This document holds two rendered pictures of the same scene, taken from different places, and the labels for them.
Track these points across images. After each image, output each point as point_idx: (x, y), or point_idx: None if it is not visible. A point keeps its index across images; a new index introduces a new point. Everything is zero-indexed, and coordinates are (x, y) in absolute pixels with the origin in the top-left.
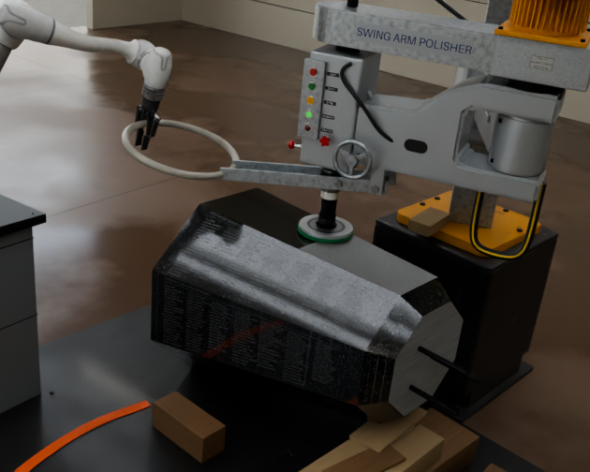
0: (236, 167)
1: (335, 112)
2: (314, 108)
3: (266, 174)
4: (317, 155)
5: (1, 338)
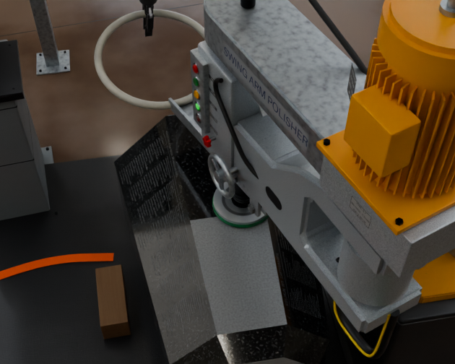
0: None
1: (217, 118)
2: (200, 103)
3: (193, 128)
4: (211, 146)
5: None
